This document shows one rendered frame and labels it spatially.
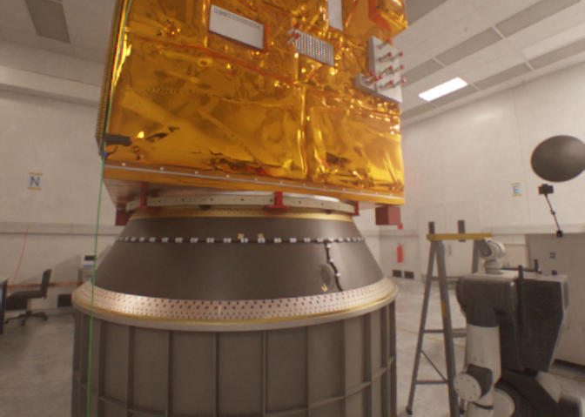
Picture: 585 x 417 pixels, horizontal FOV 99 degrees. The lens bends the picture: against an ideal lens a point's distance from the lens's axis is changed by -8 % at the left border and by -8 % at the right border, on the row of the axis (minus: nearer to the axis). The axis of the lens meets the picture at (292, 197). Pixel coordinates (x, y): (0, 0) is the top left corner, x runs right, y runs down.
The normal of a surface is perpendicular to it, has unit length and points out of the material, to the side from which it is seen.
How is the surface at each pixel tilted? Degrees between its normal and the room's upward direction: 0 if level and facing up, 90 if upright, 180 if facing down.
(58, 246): 90
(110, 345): 90
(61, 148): 90
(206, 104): 86
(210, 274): 62
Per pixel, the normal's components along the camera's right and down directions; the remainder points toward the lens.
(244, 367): 0.16, -0.14
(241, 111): 0.55, -0.19
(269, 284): 0.23, -0.58
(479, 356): -0.79, -0.08
